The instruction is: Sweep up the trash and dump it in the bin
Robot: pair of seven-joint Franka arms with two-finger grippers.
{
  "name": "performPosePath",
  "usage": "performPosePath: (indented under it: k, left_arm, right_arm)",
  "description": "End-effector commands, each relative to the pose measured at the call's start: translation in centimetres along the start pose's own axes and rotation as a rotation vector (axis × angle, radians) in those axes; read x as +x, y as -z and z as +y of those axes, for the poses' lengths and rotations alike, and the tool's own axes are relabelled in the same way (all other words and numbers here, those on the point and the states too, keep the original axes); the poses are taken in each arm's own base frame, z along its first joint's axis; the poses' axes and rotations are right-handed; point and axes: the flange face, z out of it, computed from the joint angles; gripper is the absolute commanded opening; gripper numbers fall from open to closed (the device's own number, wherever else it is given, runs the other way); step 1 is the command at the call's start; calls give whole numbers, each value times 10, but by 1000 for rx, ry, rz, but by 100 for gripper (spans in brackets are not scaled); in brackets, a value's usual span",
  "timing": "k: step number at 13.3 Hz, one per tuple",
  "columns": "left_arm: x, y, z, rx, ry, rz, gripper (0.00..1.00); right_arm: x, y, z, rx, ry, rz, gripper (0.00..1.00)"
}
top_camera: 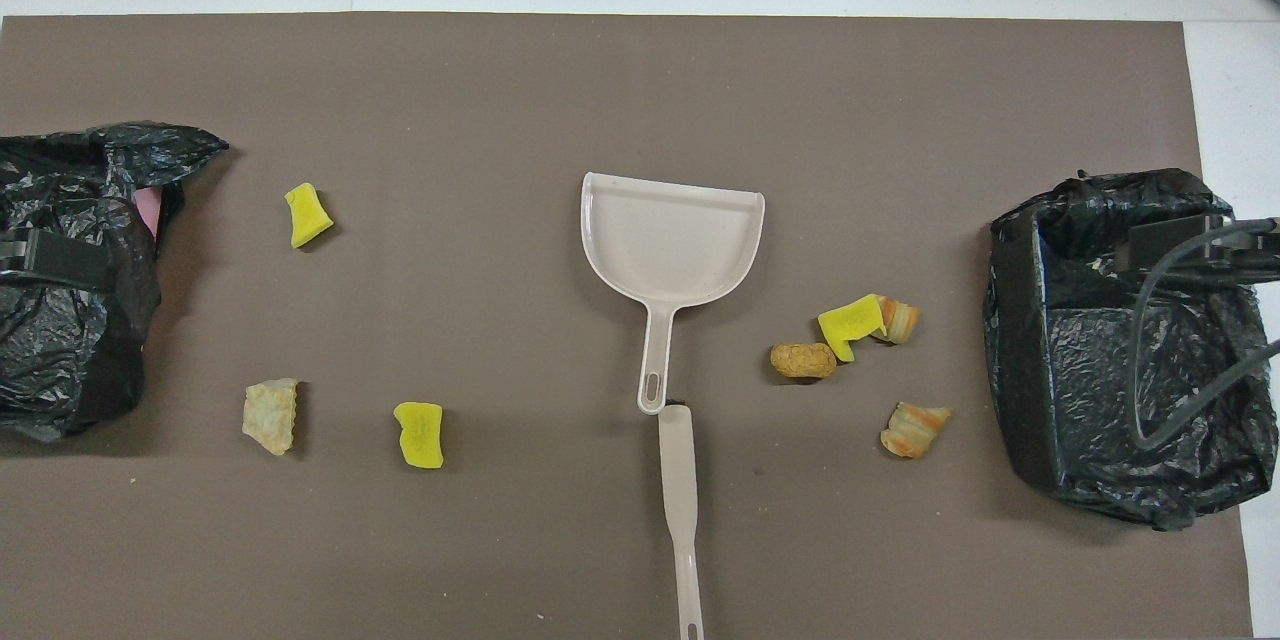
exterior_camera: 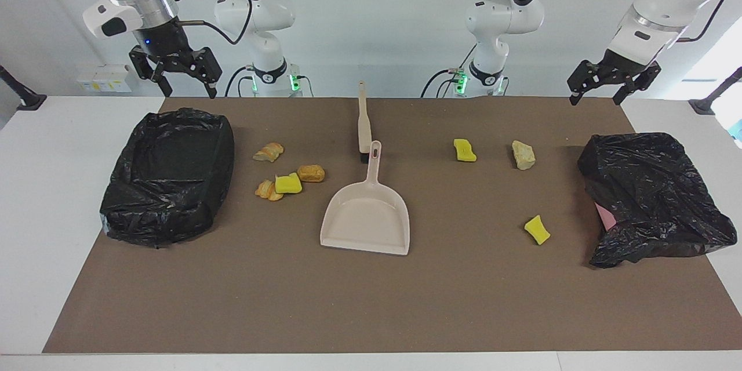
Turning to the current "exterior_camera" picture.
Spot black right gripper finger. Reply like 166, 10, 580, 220
128, 46, 174, 98
194, 47, 223, 100

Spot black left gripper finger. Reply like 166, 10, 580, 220
567, 60, 607, 107
613, 63, 662, 107

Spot croissant piece pale underside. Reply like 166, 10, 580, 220
512, 140, 536, 171

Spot striped croissant piece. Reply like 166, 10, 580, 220
253, 142, 285, 163
255, 179, 285, 202

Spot yellow sponge with green side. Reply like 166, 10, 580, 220
275, 172, 303, 195

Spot beige hand brush black bristles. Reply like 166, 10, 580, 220
358, 81, 373, 164

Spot beige plastic dustpan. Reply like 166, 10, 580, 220
320, 140, 410, 256

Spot crumpled black trash bag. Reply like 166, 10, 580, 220
578, 132, 738, 269

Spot pink bin under bag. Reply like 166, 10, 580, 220
595, 202, 620, 231

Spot rectangular bin with black bag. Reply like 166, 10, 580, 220
100, 107, 235, 248

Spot black clamp stand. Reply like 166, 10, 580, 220
0, 65, 47, 112
689, 67, 742, 115

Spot brown table mat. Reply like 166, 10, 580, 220
42, 97, 742, 354

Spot black base cable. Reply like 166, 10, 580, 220
420, 45, 477, 98
225, 66, 256, 98

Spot white wall socket boxes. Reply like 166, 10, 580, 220
77, 64, 133, 93

